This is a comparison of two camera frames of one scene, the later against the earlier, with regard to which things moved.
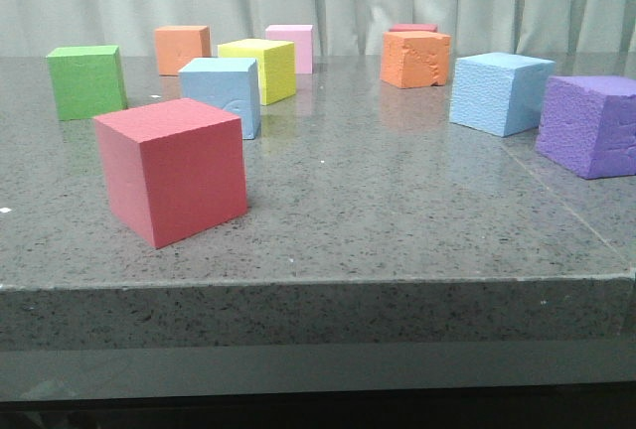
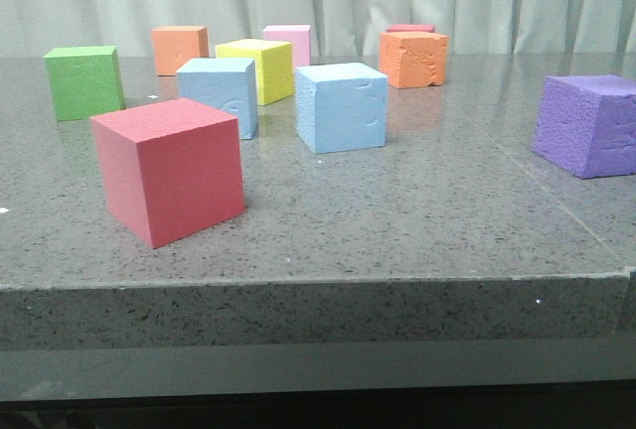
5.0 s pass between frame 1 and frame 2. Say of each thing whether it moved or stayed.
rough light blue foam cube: moved
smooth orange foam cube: stayed
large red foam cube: stayed
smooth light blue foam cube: stayed
